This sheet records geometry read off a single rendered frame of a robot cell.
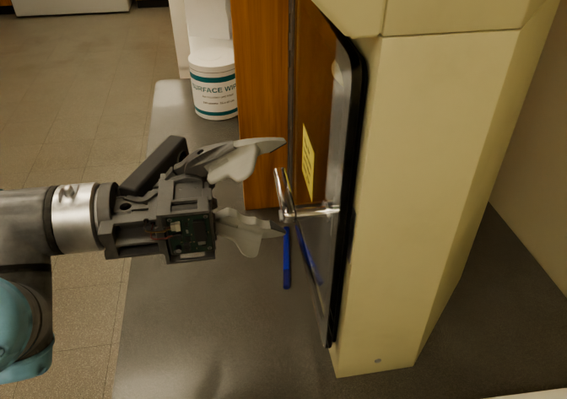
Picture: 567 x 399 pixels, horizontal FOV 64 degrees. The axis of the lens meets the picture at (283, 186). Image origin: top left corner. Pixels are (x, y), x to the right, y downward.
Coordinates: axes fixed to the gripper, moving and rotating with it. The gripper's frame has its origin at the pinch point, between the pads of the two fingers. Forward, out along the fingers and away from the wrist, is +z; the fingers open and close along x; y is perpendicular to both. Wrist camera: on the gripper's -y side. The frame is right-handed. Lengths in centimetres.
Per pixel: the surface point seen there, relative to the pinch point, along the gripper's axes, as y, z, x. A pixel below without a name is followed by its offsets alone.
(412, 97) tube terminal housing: 10.7, 8.8, 16.2
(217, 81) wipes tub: -63, -6, -15
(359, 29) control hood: 10.7, 3.8, 22.0
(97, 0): -477, -121, -105
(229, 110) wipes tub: -63, -4, -23
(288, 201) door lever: 4.0, -0.1, 1.0
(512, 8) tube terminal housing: 10.7, 15.3, 22.9
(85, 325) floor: -77, -66, -120
